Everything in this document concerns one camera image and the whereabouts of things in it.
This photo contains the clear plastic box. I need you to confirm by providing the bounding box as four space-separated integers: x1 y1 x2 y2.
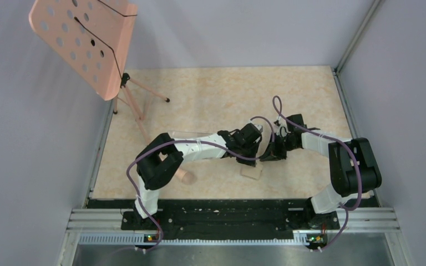
168 131 212 139

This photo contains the aluminium frame rail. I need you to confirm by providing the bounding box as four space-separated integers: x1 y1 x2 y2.
58 201 410 265

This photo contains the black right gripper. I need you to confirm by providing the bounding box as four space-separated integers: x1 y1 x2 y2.
261 132 298 162

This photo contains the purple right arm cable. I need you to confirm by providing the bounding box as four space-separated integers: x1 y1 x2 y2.
271 95 364 250

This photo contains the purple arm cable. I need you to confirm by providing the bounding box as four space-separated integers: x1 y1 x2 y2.
125 116 276 243
271 95 364 250

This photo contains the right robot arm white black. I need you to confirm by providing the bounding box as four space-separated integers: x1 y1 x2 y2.
260 114 382 228

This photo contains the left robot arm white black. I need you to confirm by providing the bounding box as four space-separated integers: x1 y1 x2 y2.
132 122 263 229

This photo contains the pink perforated music stand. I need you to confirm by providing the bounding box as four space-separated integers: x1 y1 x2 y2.
28 0 170 144

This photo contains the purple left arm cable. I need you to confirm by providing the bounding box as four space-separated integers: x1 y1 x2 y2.
125 116 276 243

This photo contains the pink wooden cylinder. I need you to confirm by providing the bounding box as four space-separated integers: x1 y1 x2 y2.
174 168 196 185

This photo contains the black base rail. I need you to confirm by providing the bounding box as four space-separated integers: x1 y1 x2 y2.
121 198 379 243

